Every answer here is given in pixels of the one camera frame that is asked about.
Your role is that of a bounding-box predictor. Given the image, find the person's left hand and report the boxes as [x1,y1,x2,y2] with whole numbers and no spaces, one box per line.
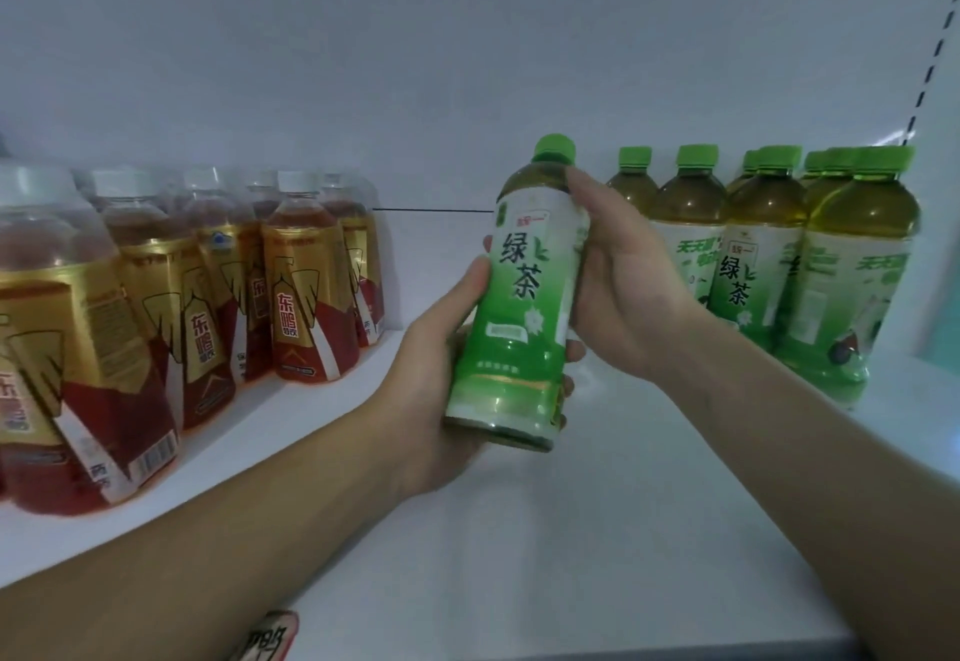
[367,255,587,502]

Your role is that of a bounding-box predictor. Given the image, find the person's right hand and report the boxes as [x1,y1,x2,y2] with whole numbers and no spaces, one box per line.
[487,165,710,385]

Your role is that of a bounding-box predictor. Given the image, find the green tea bottle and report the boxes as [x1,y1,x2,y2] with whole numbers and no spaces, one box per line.
[442,134,593,454]

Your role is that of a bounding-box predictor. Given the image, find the row of green-capped bottles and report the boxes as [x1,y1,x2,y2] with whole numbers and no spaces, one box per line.
[607,144,923,412]

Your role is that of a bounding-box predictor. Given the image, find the white metal shelf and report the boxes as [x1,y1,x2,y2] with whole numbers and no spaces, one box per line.
[0,0,960,661]

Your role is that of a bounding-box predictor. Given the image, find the row of amber drink bottles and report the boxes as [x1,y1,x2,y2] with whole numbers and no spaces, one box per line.
[0,161,389,517]

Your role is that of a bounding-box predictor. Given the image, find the person's right forearm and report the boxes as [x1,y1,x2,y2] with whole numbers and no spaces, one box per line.
[652,315,960,661]

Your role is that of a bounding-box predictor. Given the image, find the person's left forearm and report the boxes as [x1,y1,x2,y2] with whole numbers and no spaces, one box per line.
[0,416,437,661]

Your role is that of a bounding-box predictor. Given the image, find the grey shelf label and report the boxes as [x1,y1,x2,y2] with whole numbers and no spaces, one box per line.
[240,608,302,661]

